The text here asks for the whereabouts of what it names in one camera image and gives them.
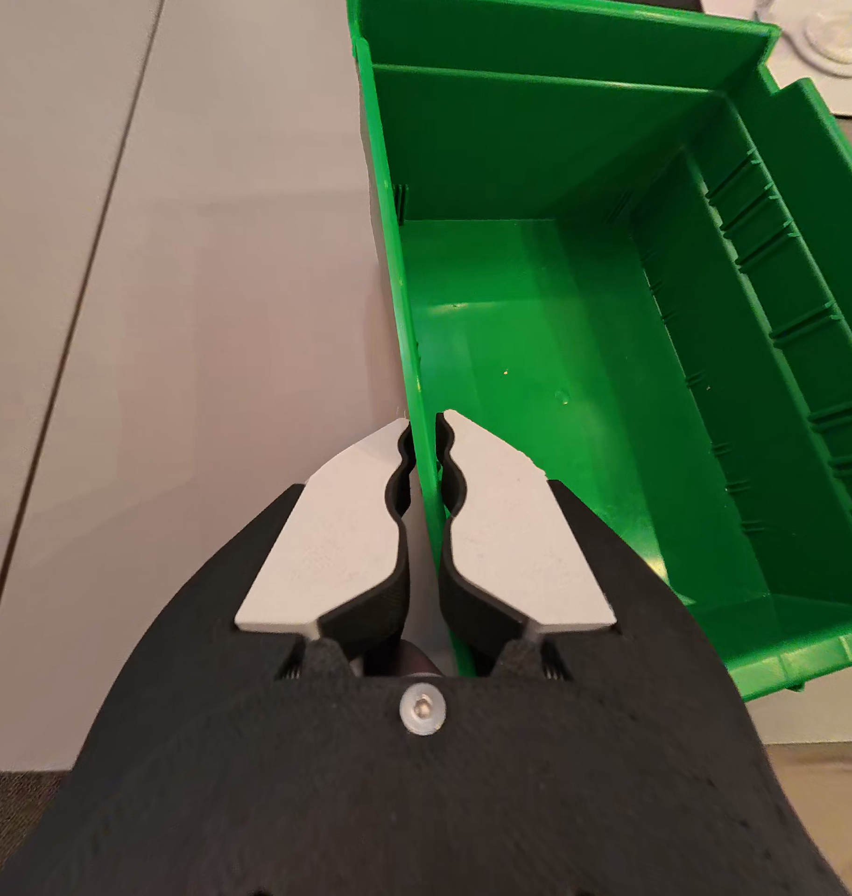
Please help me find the clear round plastic lid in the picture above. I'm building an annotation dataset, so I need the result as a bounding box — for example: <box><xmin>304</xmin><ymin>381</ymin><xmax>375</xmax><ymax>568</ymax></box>
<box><xmin>798</xmin><ymin>0</ymin><xmax>852</xmax><ymax>79</ymax></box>

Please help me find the green plastic box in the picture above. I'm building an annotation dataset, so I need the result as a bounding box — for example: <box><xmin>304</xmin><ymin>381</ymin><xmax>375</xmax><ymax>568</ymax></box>
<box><xmin>346</xmin><ymin>0</ymin><xmax>852</xmax><ymax>702</ymax></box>

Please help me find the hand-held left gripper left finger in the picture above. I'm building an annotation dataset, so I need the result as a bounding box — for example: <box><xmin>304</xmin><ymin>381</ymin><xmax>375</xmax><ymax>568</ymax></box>
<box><xmin>234</xmin><ymin>417</ymin><xmax>418</xmax><ymax>677</ymax></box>

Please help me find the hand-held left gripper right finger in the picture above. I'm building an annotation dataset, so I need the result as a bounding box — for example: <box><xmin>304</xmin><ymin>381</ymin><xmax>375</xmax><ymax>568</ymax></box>
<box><xmin>435</xmin><ymin>409</ymin><xmax>618</xmax><ymax>677</ymax></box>

